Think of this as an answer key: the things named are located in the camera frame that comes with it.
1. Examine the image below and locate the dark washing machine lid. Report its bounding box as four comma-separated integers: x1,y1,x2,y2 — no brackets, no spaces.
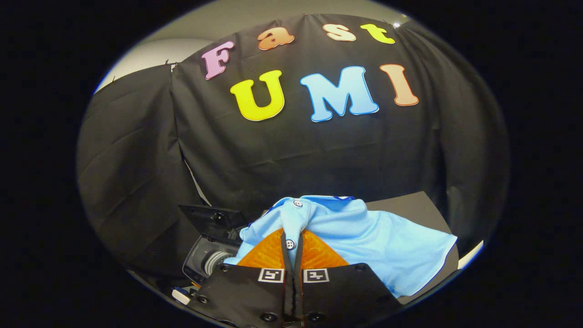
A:
179,204,250,242

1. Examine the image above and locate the black backdrop cloth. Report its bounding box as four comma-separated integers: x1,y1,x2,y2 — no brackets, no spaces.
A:
77,14,511,283

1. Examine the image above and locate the white flat board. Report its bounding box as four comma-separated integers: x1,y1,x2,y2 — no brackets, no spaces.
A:
458,241,484,270

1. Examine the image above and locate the light blue polo shirt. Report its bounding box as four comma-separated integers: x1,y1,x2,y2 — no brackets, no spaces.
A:
224,195,458,299

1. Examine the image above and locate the beige cabinet with dark top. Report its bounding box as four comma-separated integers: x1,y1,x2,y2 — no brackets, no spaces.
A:
364,191,460,306

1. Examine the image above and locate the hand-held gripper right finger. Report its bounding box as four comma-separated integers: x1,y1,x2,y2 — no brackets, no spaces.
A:
294,229,404,328

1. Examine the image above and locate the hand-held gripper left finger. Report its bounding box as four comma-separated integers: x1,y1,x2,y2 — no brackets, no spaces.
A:
189,228,297,328

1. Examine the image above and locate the grey washing machine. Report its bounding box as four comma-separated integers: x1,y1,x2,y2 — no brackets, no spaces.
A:
182,235,242,287

